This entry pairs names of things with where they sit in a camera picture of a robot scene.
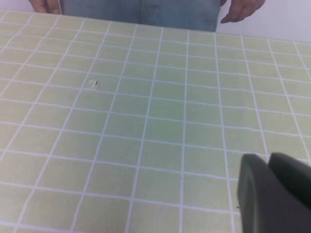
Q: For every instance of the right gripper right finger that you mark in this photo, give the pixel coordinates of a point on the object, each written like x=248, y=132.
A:
x=291, y=174

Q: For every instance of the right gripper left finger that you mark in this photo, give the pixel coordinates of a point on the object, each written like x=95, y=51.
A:
x=262, y=206

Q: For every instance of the person's left hand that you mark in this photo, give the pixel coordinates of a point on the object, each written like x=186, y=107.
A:
x=240, y=11

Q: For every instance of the person's right hand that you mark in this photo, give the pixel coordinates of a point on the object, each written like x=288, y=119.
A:
x=41, y=6

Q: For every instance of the green checked tablecloth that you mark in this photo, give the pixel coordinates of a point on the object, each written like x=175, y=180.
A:
x=145, y=121

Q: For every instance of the blue jeans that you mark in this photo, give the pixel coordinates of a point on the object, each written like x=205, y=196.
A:
x=145, y=11

